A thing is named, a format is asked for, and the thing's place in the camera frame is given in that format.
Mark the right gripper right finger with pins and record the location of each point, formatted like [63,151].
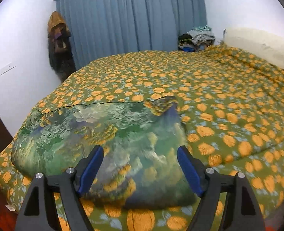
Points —
[241,209]

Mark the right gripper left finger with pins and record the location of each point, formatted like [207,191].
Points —
[38,211]

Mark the green landscape print jacket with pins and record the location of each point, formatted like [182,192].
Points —
[139,139]

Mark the clothes hanging on rack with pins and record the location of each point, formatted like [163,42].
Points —
[59,47]

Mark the pile of clothes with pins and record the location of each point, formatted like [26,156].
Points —
[197,39]

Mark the orange fleece garment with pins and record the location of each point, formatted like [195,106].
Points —
[7,218]

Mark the cream padded headboard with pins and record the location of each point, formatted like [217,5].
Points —
[261,43]

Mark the blue window curtain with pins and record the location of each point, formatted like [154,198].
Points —
[101,28]

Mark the white wall switch plate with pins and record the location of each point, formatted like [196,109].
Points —
[7,68]

